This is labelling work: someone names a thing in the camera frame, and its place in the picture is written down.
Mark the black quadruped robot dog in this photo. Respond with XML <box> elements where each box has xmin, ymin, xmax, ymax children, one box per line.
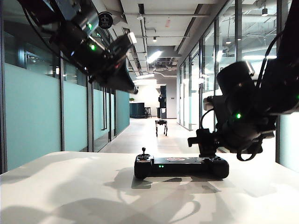
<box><xmin>155</xmin><ymin>119</ymin><xmax>169</xmax><ymax>138</ymax></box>

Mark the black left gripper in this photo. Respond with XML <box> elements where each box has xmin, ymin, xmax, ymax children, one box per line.
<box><xmin>87</xmin><ymin>49</ymin><xmax>139</xmax><ymax>94</ymax></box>

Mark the round black hanging sign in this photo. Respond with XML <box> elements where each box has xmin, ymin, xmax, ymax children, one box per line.
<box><xmin>97</xmin><ymin>11</ymin><xmax>114</xmax><ymax>30</ymax></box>

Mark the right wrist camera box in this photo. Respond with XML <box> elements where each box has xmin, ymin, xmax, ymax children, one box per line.
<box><xmin>202</xmin><ymin>95</ymin><xmax>219</xmax><ymax>112</ymax></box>

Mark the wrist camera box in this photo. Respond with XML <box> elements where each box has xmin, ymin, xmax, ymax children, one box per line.
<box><xmin>111</xmin><ymin>32</ymin><xmax>138</xmax><ymax>56</ymax></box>
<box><xmin>202</xmin><ymin>95</ymin><xmax>219</xmax><ymax>112</ymax></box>

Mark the dark teal counter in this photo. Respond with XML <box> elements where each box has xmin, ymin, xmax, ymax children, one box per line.
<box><xmin>129</xmin><ymin>102</ymin><xmax>146</xmax><ymax>119</ymax></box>

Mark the tall black cabinet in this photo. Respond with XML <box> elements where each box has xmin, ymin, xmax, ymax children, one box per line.
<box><xmin>159</xmin><ymin>85</ymin><xmax>168</xmax><ymax>119</ymax></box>

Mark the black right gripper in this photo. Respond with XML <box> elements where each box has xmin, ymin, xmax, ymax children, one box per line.
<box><xmin>187</xmin><ymin>94</ymin><xmax>237</xmax><ymax>157</ymax></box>

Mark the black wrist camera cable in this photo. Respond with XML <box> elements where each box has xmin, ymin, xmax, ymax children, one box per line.
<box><xmin>200</xmin><ymin>109</ymin><xmax>214</xmax><ymax>131</ymax></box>

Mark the long black door handle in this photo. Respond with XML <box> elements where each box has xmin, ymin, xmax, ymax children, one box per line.
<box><xmin>104</xmin><ymin>88</ymin><xmax>108</xmax><ymax>130</ymax></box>
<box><xmin>100</xmin><ymin>87</ymin><xmax>105</xmax><ymax>130</ymax></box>

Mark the linear ceiling light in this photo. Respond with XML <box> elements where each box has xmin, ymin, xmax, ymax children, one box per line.
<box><xmin>147</xmin><ymin>50</ymin><xmax>163</xmax><ymax>64</ymax></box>

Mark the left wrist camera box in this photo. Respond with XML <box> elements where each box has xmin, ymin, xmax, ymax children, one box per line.
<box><xmin>111</xmin><ymin>32</ymin><xmax>138</xmax><ymax>56</ymax></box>

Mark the black remote control with sticker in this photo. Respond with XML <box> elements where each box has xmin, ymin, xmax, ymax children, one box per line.
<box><xmin>134</xmin><ymin>147</ymin><xmax>230</xmax><ymax>182</ymax></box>

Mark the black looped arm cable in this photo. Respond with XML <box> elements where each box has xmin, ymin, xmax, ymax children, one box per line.
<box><xmin>236</xmin><ymin>137</ymin><xmax>263</xmax><ymax>162</ymax></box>

